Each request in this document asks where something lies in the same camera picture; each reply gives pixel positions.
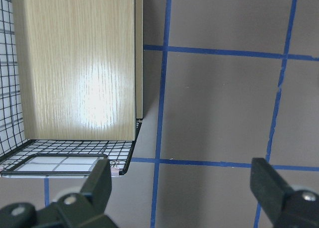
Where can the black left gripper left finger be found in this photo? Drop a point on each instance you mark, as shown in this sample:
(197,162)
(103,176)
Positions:
(85,209)

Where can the grid-pattern wire basket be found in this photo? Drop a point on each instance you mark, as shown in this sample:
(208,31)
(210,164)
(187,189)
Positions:
(71,86)

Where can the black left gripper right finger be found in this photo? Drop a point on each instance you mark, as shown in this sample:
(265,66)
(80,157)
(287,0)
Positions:
(285,206)

